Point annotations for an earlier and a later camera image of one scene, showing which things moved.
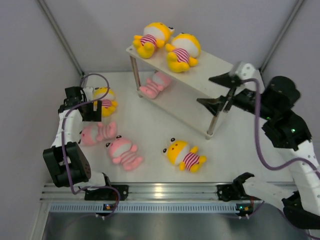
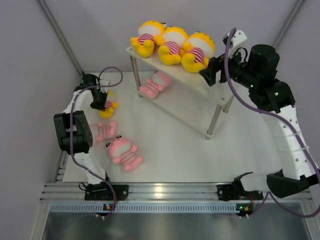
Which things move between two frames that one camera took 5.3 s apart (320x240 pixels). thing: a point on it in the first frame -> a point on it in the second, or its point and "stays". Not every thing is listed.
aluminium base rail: x=144 y=192 stays
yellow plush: x=107 y=96 stays
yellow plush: x=179 y=152 -> x=199 y=48
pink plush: x=122 y=151 stays
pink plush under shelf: x=159 y=81 stays
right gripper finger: x=215 y=105 -> x=208 y=74
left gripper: x=94 y=116 -> x=101 y=106
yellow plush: x=183 y=52 -> x=171 y=41
